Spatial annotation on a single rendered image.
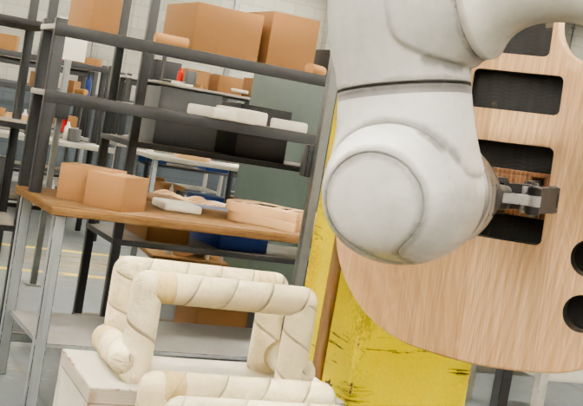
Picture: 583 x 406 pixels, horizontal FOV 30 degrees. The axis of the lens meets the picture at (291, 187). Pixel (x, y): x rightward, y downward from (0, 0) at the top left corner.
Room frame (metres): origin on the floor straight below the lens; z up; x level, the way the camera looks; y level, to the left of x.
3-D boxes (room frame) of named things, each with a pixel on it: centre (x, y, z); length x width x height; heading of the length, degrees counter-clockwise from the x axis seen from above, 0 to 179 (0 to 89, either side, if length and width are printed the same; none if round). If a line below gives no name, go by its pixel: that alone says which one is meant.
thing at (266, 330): (1.20, 0.00, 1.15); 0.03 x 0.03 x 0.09
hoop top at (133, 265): (1.17, 0.08, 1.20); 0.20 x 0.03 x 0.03; 113
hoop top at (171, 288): (1.10, 0.05, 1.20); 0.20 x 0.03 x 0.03; 113
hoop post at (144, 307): (1.06, 0.12, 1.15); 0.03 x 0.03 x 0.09
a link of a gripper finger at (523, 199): (0.97, -0.19, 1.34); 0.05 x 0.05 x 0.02; 47
